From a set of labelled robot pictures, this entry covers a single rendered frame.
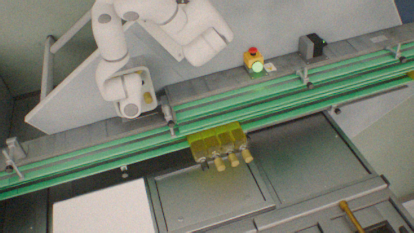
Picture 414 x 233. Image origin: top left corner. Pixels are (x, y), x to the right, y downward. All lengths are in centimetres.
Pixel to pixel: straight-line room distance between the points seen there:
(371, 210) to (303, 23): 84
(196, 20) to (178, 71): 58
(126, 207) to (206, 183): 35
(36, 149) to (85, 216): 36
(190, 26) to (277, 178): 83
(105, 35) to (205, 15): 29
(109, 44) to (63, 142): 72
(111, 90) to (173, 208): 57
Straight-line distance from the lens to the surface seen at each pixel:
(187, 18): 112
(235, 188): 160
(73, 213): 170
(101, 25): 110
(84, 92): 166
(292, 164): 173
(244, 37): 167
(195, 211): 155
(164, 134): 162
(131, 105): 131
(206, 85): 165
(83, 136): 171
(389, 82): 203
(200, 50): 119
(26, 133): 223
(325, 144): 182
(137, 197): 165
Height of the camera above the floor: 210
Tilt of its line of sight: 47 degrees down
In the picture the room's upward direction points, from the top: 156 degrees clockwise
